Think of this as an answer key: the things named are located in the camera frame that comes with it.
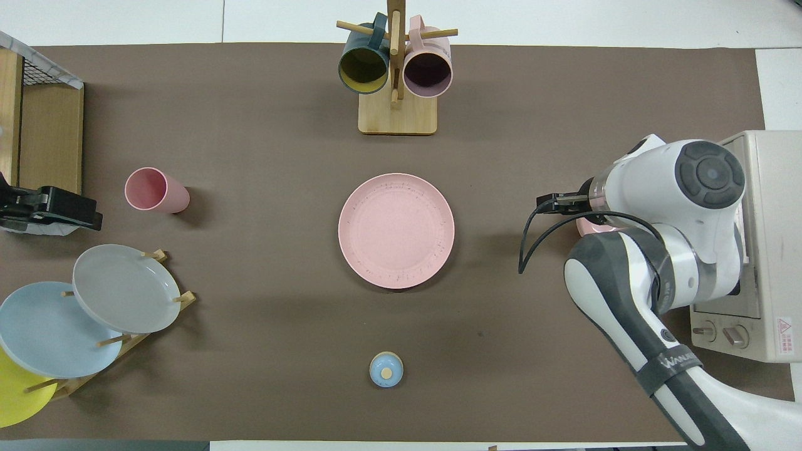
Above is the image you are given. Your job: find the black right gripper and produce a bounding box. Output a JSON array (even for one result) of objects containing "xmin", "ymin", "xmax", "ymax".
[{"xmin": 536, "ymin": 192, "xmax": 593, "ymax": 217}]

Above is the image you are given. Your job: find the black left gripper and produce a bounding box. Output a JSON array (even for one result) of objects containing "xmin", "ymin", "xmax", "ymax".
[{"xmin": 0, "ymin": 172, "xmax": 103, "ymax": 232}]

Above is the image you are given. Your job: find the pink bowl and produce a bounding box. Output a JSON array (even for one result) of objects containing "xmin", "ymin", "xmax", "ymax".
[{"xmin": 575, "ymin": 215, "xmax": 621, "ymax": 238}]

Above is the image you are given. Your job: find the pink tumbler cup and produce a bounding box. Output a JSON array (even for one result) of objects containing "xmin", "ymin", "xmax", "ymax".
[{"xmin": 124, "ymin": 167, "xmax": 190, "ymax": 214}]

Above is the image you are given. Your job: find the grey plate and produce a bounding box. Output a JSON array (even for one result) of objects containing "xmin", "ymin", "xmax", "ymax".
[{"xmin": 72, "ymin": 244, "xmax": 182, "ymax": 334}]

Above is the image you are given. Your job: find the light blue plate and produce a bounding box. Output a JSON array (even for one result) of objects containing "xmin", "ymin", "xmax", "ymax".
[{"xmin": 0, "ymin": 281, "xmax": 123, "ymax": 379}]

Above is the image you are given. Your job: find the wooden plate rack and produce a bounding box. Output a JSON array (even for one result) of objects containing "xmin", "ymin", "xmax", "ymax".
[{"xmin": 25, "ymin": 249, "xmax": 197, "ymax": 402}]

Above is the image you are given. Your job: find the pink speckled plate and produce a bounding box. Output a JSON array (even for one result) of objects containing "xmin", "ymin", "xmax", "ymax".
[{"xmin": 338, "ymin": 174, "xmax": 456, "ymax": 290}]

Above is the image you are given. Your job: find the brown table mat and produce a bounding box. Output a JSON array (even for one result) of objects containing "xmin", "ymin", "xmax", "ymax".
[{"xmin": 0, "ymin": 43, "xmax": 795, "ymax": 442}]

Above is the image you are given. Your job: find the wooden mug tree stand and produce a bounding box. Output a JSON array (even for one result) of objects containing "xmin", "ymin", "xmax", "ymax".
[{"xmin": 336, "ymin": 0, "xmax": 459, "ymax": 136}]

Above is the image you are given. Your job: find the pink mug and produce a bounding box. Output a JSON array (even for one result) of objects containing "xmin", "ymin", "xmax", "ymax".
[{"xmin": 403, "ymin": 15, "xmax": 454, "ymax": 98}]

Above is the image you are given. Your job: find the yellow plate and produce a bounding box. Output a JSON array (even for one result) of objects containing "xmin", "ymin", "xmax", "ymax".
[{"xmin": 0, "ymin": 346, "xmax": 58, "ymax": 429}]

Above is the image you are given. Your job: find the beige toaster oven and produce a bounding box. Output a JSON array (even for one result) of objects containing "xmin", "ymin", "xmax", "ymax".
[{"xmin": 689, "ymin": 130, "xmax": 802, "ymax": 363}]

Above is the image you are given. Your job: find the dark green mug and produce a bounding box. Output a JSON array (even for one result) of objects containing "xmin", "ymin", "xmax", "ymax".
[{"xmin": 338, "ymin": 13, "xmax": 391, "ymax": 95}]

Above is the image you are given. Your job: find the small blue lidded jar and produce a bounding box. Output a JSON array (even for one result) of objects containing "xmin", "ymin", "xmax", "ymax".
[{"xmin": 369, "ymin": 351, "xmax": 404, "ymax": 388}]

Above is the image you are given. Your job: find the wooden shelf with wire mesh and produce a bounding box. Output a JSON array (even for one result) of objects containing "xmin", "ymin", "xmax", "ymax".
[{"xmin": 0, "ymin": 30, "xmax": 85, "ymax": 236}]

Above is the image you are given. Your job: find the black arm cable strap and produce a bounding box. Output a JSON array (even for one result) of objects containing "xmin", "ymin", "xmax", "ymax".
[{"xmin": 636, "ymin": 350, "xmax": 704, "ymax": 397}]

